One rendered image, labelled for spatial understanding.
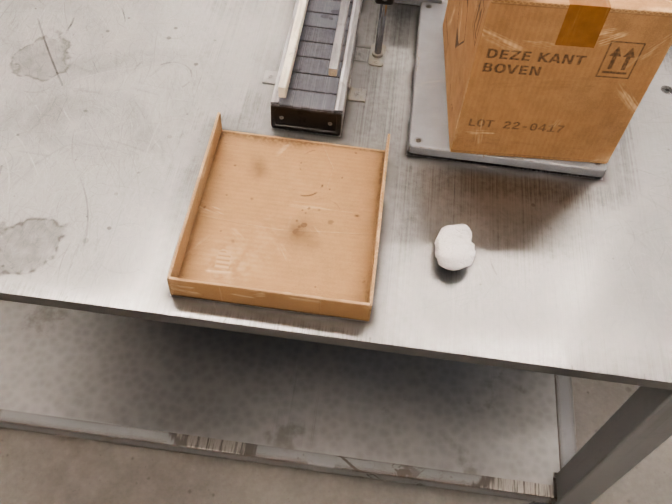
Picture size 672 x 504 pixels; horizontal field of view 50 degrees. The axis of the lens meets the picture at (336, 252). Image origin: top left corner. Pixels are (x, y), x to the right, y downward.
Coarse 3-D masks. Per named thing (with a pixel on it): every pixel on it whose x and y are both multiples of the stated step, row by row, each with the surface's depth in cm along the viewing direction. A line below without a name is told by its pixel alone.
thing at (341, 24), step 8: (344, 0) 110; (344, 8) 109; (344, 16) 108; (344, 24) 106; (336, 32) 105; (336, 40) 104; (336, 48) 103; (336, 56) 102; (336, 64) 101; (328, 72) 102; (336, 72) 101
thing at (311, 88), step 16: (320, 0) 123; (336, 0) 123; (352, 0) 123; (320, 16) 120; (336, 16) 120; (304, 32) 118; (320, 32) 118; (304, 48) 115; (320, 48) 116; (304, 64) 113; (320, 64) 113; (304, 80) 111; (320, 80) 111; (336, 80) 111; (288, 96) 109; (304, 96) 109; (320, 96) 109
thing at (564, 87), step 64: (448, 0) 120; (512, 0) 86; (576, 0) 87; (640, 0) 87; (448, 64) 115; (512, 64) 94; (576, 64) 93; (640, 64) 93; (512, 128) 103; (576, 128) 103
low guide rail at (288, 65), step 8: (304, 0) 117; (304, 8) 116; (296, 16) 114; (304, 16) 117; (296, 24) 113; (296, 32) 112; (296, 40) 111; (288, 48) 110; (296, 48) 111; (288, 56) 109; (288, 64) 108; (288, 72) 107; (280, 80) 106; (288, 80) 107; (280, 88) 105; (280, 96) 106
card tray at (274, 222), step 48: (240, 144) 109; (288, 144) 109; (336, 144) 110; (240, 192) 103; (288, 192) 104; (336, 192) 104; (192, 240) 98; (240, 240) 99; (288, 240) 99; (336, 240) 100; (192, 288) 91; (240, 288) 90; (288, 288) 95; (336, 288) 95
